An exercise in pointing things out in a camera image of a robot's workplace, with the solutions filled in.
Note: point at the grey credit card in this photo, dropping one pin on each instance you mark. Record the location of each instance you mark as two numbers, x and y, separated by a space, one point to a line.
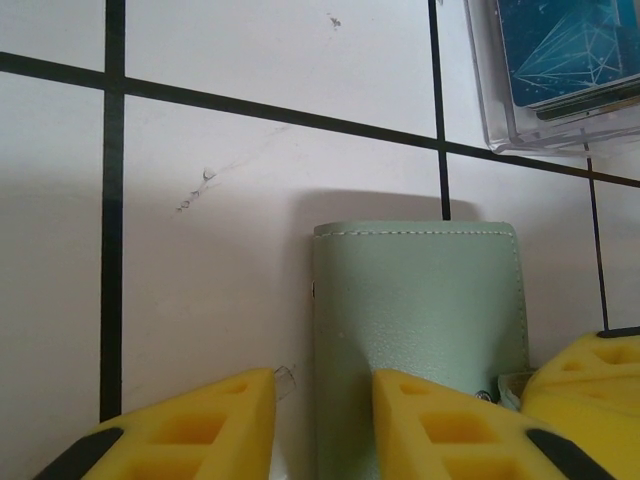
600 107

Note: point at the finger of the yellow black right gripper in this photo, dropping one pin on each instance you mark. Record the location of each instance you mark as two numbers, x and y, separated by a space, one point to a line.
600 380

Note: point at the green leather card holder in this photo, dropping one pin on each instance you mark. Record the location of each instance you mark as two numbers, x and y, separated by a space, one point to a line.
425 300

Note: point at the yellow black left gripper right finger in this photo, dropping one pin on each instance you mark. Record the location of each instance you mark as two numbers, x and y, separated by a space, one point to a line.
450 440

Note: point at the clear acrylic card box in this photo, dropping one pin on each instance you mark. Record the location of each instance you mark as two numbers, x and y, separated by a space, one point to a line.
495 135

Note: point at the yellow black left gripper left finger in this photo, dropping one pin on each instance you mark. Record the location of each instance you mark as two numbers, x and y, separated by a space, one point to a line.
200 440

